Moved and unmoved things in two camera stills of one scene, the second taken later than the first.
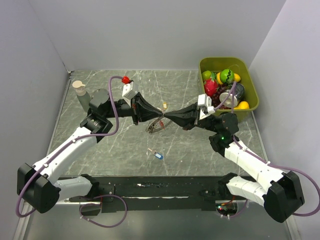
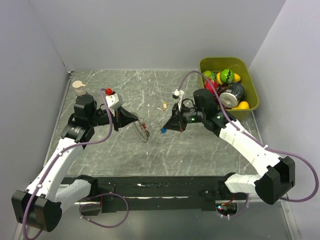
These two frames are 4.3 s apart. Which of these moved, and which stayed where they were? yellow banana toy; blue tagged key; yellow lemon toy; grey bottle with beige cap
Moved: blue tagged key
Stayed: grey bottle with beige cap; yellow banana toy; yellow lemon toy
